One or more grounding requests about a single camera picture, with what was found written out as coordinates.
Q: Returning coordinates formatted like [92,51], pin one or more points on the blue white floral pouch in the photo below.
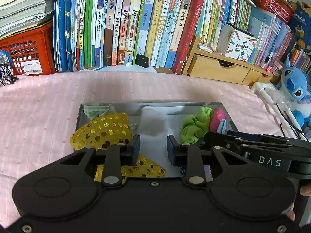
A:
[208,174]

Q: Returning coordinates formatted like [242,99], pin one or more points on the white pipe rack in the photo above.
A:
[281,107]

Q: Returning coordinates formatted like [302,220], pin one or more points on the blue cardboard box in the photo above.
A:
[300,24]

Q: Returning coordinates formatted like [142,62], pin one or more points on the white patterned box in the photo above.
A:
[235,43]

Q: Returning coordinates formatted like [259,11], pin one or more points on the pink puffy bow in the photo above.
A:
[218,123]

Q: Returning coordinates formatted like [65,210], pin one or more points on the row of books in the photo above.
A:
[94,34]
[275,39]

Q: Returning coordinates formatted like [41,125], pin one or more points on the miniature bicycle model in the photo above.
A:
[6,69]

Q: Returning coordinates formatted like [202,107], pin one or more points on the red plastic crate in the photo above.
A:
[31,51]

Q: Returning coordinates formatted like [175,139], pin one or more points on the stack of books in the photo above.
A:
[19,15]

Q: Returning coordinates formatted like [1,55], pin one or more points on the yellow sequin bow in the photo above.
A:
[114,129]

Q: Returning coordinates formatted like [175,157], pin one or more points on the row of right books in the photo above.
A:
[275,39]

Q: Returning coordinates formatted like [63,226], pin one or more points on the green white checkered cloth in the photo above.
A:
[94,111]

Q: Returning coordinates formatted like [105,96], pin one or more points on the wooden drawer organizer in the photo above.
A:
[214,66]

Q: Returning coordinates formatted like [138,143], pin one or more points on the white plush toy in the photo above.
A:
[152,122]

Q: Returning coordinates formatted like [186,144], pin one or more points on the grey shallow tray box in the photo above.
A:
[155,148]

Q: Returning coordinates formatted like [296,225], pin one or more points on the row of left books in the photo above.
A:
[94,34]

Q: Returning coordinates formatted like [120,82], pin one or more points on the pink tablecloth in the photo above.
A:
[38,114]

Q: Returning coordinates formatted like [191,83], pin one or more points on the red plastic basket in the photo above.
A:
[281,8]

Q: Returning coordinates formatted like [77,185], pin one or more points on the blue Stitch plush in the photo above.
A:
[294,85]

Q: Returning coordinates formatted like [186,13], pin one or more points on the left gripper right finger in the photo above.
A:
[188,158]

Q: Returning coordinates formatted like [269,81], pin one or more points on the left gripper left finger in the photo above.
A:
[118,156]

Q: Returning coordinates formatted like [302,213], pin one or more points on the person right hand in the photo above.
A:
[304,191]

